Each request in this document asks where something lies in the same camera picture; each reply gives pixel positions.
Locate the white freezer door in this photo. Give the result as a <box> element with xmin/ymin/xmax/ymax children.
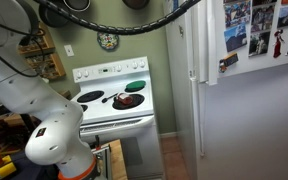
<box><xmin>197</xmin><ymin>0</ymin><xmax>288</xmax><ymax>86</ymax></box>

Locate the wooden table top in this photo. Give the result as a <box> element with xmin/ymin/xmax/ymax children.
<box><xmin>108</xmin><ymin>139</ymin><xmax>129</xmax><ymax>180</ymax></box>

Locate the green round pot holder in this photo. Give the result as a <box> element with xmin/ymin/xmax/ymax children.
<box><xmin>124</xmin><ymin>79</ymin><xmax>147</xmax><ymax>93</ymax></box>

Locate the brown bottle white cap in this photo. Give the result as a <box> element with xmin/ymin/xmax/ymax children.
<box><xmin>116</xmin><ymin>92</ymin><xmax>134</xmax><ymax>106</ymax></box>

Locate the white electric stove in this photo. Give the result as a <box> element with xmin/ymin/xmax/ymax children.
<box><xmin>71</xmin><ymin>55</ymin><xmax>167</xmax><ymax>180</ymax></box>

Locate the brown hanging pan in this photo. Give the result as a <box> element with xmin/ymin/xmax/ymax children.
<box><xmin>122</xmin><ymin>0</ymin><xmax>151</xmax><ymax>10</ymax></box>

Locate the bus shaped magnet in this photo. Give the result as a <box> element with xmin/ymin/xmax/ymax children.
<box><xmin>218</xmin><ymin>52</ymin><xmax>240</xmax><ymax>74</ymax></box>

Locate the wooden spice rack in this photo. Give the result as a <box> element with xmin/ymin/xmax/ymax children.
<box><xmin>17</xmin><ymin>21</ymin><xmax>67</xmax><ymax>81</ymax></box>

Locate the blue mountain landscape photo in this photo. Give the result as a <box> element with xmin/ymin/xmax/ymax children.
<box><xmin>223</xmin><ymin>23</ymin><xmax>249</xmax><ymax>53</ymax></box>

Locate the dark pan with pale rim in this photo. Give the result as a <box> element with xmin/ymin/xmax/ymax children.
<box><xmin>63</xmin><ymin>0</ymin><xmax>92</xmax><ymax>12</ymax></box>

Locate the black hanging frying pan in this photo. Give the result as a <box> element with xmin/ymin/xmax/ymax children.
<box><xmin>38</xmin><ymin>3</ymin><xmax>68</xmax><ymax>28</ymax></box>

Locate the colourful crowd photo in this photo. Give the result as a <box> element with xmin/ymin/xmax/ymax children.
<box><xmin>223</xmin><ymin>0</ymin><xmax>252</xmax><ymax>29</ymax></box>

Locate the dark couple photo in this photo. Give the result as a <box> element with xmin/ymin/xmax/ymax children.
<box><xmin>248</xmin><ymin>31</ymin><xmax>272</xmax><ymax>57</ymax></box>

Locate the dark group photo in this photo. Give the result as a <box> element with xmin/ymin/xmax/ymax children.
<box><xmin>251</xmin><ymin>3</ymin><xmax>275</xmax><ymax>34</ymax></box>

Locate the red dress dancer magnet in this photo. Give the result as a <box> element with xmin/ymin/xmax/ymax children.
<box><xmin>272</xmin><ymin>29</ymin><xmax>286</xmax><ymax>59</ymax></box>

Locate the dark blue cover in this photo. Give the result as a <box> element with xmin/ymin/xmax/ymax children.
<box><xmin>3</xmin><ymin>153</ymin><xmax>60</xmax><ymax>180</ymax></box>

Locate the dark photo strip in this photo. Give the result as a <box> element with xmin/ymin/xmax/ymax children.
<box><xmin>252</xmin><ymin>0</ymin><xmax>279</xmax><ymax>7</ymax></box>

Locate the yellow control box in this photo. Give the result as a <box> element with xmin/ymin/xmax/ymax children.
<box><xmin>0</xmin><ymin>154</ymin><xmax>18</xmax><ymax>180</ymax></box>

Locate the decorative ceramic wall plate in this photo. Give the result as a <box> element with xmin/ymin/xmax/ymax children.
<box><xmin>96</xmin><ymin>31</ymin><xmax>120</xmax><ymax>52</ymax></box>

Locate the black corrugated cable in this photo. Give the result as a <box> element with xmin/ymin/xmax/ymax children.
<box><xmin>33</xmin><ymin>0</ymin><xmax>202</xmax><ymax>36</ymax></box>

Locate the white main door handle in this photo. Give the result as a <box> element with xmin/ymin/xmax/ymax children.
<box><xmin>197</xmin><ymin>79</ymin><xmax>207</xmax><ymax>158</ymax></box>

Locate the white freezer door handle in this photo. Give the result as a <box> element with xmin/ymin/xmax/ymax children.
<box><xmin>206</xmin><ymin>0</ymin><xmax>220</xmax><ymax>86</ymax></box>

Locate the aluminium base frame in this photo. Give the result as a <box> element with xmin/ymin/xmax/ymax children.
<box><xmin>90</xmin><ymin>144</ymin><xmax>114</xmax><ymax>180</ymax></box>

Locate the white light switch plate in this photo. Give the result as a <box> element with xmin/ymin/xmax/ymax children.
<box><xmin>63</xmin><ymin>44</ymin><xmax>75</xmax><ymax>57</ymax></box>

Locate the thin black cable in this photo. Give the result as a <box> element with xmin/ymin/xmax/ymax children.
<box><xmin>0</xmin><ymin>14</ymin><xmax>48</xmax><ymax>80</ymax></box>

